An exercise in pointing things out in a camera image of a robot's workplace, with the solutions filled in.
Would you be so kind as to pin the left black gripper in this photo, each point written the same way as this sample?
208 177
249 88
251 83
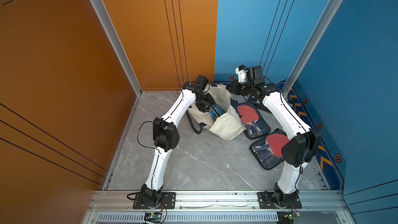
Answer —
204 109

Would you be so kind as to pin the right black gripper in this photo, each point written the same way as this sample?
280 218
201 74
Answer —
234 90

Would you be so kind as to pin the blue paddle case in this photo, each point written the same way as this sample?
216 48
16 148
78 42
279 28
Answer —
216 111

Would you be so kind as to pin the cream canvas tote bag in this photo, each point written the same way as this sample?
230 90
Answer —
222 118

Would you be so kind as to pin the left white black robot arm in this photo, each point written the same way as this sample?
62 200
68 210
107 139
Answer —
166 138

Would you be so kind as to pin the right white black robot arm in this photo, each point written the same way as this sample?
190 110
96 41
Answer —
303 141

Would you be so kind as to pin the black white chess board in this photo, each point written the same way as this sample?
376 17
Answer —
257 105

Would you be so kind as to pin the white vent grille strip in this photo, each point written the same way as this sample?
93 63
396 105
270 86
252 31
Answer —
190 217

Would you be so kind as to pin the left green circuit board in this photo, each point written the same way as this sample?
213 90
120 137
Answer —
152 218

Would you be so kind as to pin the green circuit board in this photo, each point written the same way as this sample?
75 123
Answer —
152 218
292 216

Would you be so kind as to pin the right green circuit board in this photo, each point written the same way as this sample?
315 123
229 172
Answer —
292 216

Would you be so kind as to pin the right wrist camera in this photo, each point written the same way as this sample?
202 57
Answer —
241 74

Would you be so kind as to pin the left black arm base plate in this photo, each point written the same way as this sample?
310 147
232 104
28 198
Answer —
157 201

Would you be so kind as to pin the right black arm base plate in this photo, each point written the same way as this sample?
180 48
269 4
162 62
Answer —
278 200

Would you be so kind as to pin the right aluminium corner post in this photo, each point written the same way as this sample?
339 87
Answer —
326 17

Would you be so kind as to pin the aluminium corner post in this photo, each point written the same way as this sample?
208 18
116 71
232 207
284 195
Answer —
109 28
326 17

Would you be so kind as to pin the aluminium mounting rail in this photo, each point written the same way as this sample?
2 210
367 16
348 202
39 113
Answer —
222 200

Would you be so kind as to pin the left aluminium corner post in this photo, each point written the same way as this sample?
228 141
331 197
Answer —
109 28

